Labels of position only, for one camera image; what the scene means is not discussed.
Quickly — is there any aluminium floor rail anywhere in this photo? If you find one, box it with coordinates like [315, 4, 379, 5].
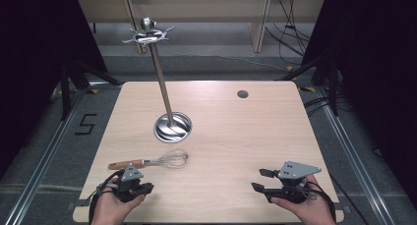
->
[296, 85, 409, 225]
[2, 82, 123, 225]

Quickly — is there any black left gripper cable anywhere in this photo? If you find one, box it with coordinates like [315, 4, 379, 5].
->
[88, 170, 123, 225]

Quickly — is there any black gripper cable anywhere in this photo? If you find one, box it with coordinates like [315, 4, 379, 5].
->
[88, 170, 123, 225]
[305, 181, 337, 223]

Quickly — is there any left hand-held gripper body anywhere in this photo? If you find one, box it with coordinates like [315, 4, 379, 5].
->
[114, 163, 146, 203]

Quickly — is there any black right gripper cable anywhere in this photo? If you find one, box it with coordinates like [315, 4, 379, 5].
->
[305, 181, 337, 223]

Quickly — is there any whisk with wooden handle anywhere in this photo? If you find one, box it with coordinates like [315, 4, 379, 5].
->
[107, 148, 190, 171]

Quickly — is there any person's left hand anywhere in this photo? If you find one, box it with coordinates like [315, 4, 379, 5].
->
[90, 177, 146, 225]

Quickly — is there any metal utensil rack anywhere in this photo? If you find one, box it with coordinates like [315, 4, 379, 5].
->
[122, 17, 194, 144]

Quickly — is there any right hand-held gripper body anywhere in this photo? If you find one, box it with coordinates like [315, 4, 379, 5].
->
[268, 160, 323, 205]

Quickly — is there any black curtain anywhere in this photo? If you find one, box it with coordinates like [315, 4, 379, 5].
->
[0, 0, 109, 180]
[300, 0, 417, 199]

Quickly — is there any bundle of black cables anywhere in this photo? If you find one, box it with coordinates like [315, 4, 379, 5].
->
[265, 0, 313, 58]

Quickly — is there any black floor cable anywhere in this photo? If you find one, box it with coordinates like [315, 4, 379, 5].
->
[328, 173, 371, 225]

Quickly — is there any person's right hand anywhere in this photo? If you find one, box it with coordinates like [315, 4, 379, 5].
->
[270, 174, 336, 225]

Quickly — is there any black tripod stand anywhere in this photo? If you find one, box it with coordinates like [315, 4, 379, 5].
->
[48, 56, 123, 122]
[278, 51, 342, 117]

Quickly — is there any beige wooden furniture frame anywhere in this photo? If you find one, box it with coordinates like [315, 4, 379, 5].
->
[78, 0, 327, 54]

